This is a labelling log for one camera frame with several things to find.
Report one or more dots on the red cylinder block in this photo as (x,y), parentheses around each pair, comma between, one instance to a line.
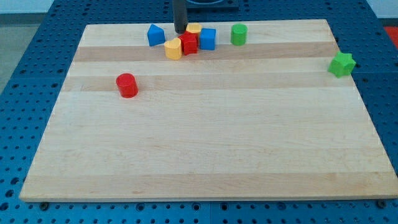
(127,85)

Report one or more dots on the blue triangular block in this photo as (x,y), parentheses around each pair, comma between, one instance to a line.
(155,35)

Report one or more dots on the green cylinder block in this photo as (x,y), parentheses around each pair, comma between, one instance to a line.
(238,34)

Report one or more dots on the red star block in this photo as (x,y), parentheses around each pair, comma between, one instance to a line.
(189,43)

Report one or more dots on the red object at edge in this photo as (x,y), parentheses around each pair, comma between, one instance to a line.
(392,32)

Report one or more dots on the green star block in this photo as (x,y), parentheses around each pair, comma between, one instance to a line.
(342,64)

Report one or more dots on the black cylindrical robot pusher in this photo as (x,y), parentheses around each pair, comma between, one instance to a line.
(180,16)

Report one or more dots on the yellow heart block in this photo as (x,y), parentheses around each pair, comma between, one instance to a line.
(173,49)

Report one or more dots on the blue cube block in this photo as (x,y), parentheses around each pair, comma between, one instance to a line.
(207,39)

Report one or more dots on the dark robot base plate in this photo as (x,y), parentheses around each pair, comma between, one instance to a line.
(212,4)

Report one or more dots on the yellow round block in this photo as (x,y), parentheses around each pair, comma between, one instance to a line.
(194,28)

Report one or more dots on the wooden board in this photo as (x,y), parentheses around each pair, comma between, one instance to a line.
(262,121)

